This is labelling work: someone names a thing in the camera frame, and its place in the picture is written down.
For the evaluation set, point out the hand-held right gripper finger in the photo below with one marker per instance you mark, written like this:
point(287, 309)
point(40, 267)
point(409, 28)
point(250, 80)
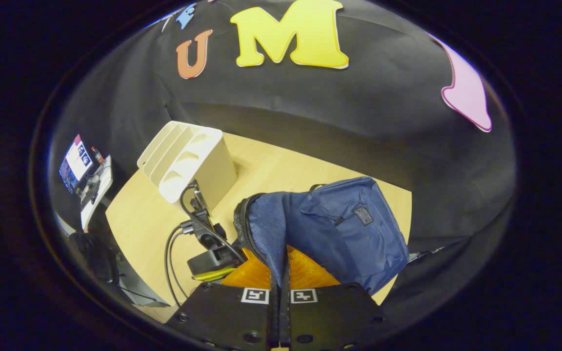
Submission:
point(273, 321)
point(286, 321)

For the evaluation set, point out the white bookshelf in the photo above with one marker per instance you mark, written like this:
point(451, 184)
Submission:
point(198, 161)

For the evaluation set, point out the blue schoolbag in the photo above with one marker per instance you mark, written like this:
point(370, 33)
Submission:
point(339, 234)

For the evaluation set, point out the dark bulky object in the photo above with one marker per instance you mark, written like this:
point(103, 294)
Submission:
point(93, 258)

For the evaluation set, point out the small red-capped bottle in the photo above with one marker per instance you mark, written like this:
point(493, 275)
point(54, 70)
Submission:
point(98, 155)

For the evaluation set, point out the black backdrop cloth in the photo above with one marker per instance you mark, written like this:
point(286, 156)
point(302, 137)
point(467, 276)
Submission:
point(359, 126)

